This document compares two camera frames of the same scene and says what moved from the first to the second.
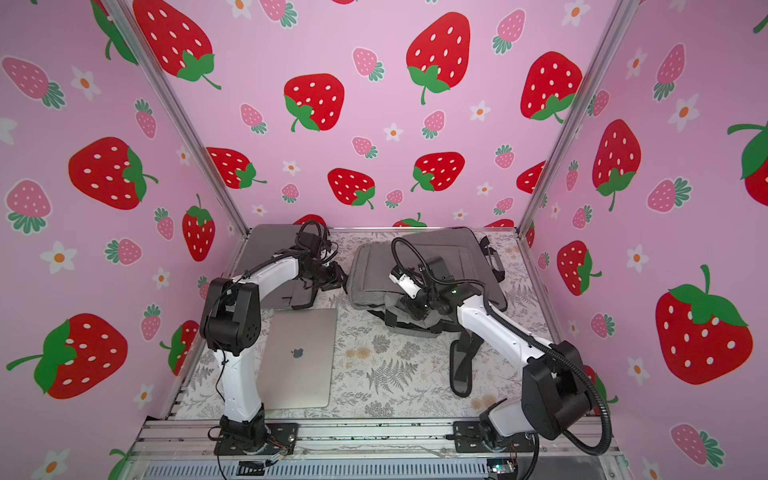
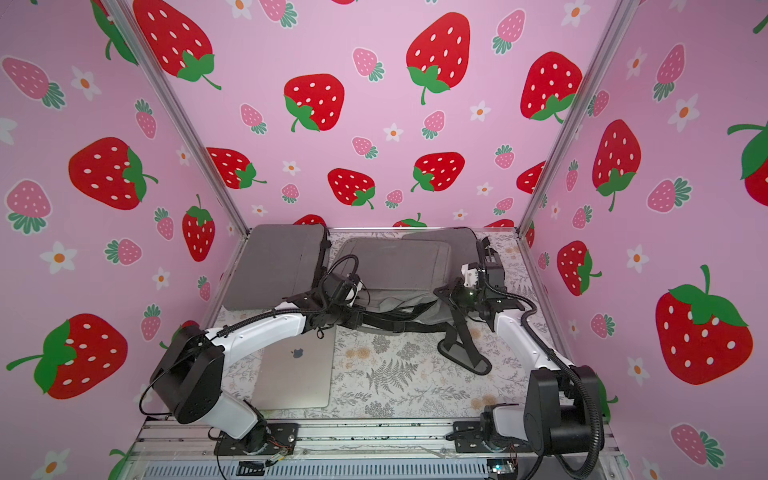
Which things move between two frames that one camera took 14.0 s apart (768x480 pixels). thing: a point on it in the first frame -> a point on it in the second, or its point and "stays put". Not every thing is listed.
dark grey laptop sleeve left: x=266 y=240 stays put
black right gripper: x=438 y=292 -> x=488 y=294
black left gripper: x=335 y=278 -> x=356 y=312
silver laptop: x=297 y=359 stays put
